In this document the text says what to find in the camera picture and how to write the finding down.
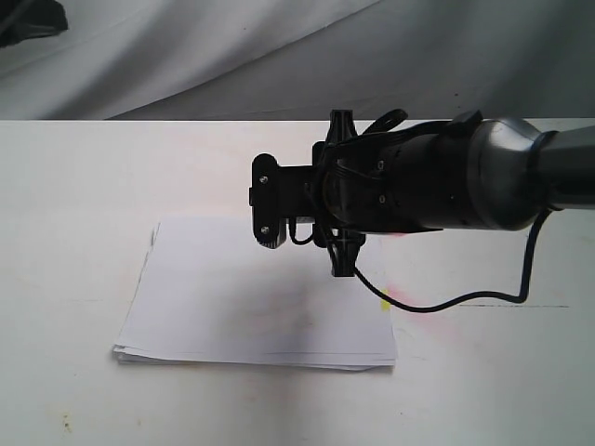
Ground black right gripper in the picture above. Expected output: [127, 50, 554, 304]
[311, 109, 400, 277]

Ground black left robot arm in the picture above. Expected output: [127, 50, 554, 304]
[1, 0, 69, 48]

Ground white paper stack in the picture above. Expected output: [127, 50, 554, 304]
[113, 216, 396, 370]

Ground white backdrop cloth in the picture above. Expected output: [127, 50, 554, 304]
[1, 1, 594, 120]

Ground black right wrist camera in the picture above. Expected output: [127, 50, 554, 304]
[249, 153, 315, 249]

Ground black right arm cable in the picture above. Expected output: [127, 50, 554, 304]
[287, 213, 552, 314]

